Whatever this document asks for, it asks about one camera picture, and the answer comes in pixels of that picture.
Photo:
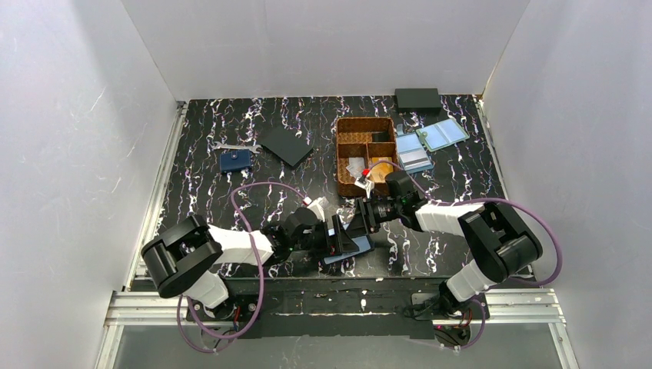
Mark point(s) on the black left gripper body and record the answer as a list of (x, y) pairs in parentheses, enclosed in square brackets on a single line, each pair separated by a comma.
[(331, 233)]

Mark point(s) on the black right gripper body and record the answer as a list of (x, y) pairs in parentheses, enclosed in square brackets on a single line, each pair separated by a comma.
[(363, 214)]

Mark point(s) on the black leather card holder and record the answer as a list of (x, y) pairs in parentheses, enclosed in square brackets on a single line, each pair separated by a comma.
[(364, 244)]

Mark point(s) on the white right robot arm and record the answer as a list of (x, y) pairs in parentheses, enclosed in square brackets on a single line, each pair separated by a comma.
[(500, 242)]

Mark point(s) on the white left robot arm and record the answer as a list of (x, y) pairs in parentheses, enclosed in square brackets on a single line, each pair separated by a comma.
[(179, 260)]

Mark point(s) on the light blue card sleeve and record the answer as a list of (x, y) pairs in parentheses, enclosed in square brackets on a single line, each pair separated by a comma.
[(412, 155)]

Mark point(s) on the silver card in basket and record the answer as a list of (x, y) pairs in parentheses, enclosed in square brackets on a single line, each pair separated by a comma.
[(356, 166)]

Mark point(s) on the light green card sleeve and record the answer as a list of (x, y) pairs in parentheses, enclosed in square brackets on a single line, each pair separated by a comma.
[(441, 134)]

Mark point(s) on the brown woven divided basket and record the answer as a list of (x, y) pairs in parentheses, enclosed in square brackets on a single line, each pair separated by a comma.
[(365, 137)]

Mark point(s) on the black flat square pad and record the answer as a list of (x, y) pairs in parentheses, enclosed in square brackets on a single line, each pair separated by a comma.
[(283, 143)]

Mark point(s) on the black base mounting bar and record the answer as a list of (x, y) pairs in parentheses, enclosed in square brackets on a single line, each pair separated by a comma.
[(337, 307)]

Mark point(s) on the navy blue small wallet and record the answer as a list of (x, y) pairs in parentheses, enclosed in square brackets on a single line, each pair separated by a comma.
[(235, 160)]

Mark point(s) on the black rectangular box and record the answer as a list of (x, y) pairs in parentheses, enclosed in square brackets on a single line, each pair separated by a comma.
[(418, 100)]

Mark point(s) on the silver metal wrench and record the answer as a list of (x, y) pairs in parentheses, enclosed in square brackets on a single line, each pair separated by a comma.
[(255, 149)]

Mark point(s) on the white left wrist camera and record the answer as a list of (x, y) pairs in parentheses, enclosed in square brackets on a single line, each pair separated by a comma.
[(317, 206)]

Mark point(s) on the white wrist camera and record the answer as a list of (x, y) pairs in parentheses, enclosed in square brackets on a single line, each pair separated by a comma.
[(317, 206), (364, 182)]

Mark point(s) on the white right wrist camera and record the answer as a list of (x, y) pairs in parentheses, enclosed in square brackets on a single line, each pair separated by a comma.
[(364, 182)]

